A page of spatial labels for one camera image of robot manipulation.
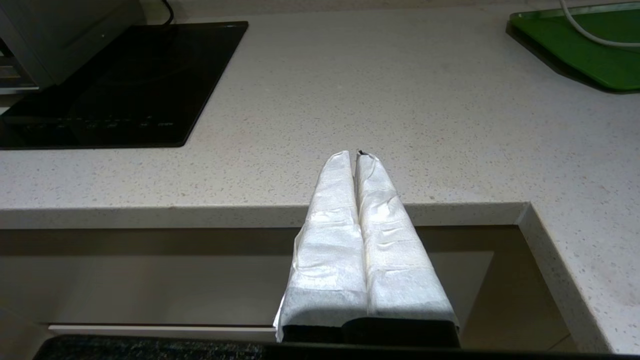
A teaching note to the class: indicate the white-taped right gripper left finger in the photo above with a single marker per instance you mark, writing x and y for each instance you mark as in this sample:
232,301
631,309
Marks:
330,260

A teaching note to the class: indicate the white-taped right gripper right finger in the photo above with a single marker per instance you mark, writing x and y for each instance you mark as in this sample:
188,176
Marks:
400,260

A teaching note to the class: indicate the silver microwave oven body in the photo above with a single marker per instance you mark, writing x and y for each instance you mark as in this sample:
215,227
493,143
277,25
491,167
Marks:
60,35

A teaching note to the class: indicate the beige cabinet front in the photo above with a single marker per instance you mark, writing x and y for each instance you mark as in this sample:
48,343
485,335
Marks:
150,280

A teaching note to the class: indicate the black induction cooktop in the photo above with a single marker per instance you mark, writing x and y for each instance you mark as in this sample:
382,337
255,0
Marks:
140,80

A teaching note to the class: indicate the green plastic tray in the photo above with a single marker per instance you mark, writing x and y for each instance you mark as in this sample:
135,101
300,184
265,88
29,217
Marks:
580,50

